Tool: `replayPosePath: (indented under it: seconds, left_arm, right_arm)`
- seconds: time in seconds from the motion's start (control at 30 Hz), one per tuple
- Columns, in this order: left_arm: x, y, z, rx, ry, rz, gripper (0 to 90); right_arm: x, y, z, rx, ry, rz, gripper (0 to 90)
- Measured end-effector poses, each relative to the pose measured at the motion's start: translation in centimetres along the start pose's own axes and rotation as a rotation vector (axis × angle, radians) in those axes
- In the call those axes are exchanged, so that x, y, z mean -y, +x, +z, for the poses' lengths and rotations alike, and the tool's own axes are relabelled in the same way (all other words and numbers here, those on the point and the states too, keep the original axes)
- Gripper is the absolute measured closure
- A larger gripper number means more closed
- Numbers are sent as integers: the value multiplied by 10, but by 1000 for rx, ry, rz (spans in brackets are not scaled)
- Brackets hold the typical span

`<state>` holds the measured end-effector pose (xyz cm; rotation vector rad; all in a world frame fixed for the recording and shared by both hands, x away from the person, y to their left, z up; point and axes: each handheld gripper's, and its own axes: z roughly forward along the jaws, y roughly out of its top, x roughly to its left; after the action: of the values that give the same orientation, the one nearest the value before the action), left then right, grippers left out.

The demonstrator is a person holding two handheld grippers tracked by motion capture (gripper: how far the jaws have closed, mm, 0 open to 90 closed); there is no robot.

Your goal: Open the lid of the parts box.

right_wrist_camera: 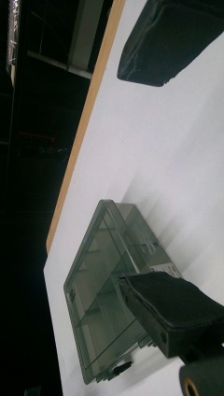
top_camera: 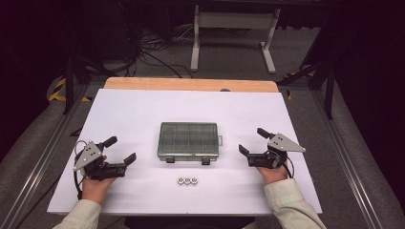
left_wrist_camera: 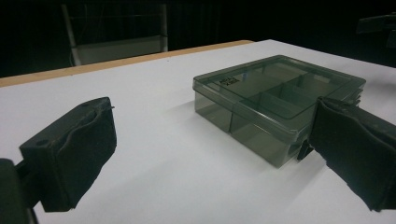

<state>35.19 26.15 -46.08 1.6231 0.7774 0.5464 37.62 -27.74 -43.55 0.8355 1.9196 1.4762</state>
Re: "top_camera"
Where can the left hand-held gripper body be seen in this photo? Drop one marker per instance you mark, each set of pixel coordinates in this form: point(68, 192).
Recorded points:
point(95, 167)

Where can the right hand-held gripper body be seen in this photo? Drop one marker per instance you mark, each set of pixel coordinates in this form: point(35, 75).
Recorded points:
point(270, 159)

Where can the silver metal hex nut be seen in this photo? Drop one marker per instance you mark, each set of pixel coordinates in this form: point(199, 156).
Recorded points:
point(187, 180)
point(194, 180)
point(180, 180)

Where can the clear plastic compartment box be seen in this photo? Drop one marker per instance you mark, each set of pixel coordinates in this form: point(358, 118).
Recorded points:
point(187, 140)

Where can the person's right hand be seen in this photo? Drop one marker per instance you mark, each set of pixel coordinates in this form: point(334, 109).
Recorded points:
point(274, 175)

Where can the person's left hand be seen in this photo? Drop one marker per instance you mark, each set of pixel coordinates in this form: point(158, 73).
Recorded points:
point(95, 190)

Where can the yellow black floor tape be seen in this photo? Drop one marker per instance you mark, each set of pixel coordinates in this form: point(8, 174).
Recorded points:
point(288, 94)
point(54, 95)

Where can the white table mat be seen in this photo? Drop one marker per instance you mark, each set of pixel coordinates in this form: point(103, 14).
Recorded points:
point(191, 106)

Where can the wooden table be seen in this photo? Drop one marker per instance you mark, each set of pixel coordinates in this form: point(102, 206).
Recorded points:
point(191, 84)

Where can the aluminium floor rail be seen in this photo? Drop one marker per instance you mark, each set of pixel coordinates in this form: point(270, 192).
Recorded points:
point(38, 165)
point(345, 159)

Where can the white metal stand frame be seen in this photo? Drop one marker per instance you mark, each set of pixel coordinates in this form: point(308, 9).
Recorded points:
point(235, 20)

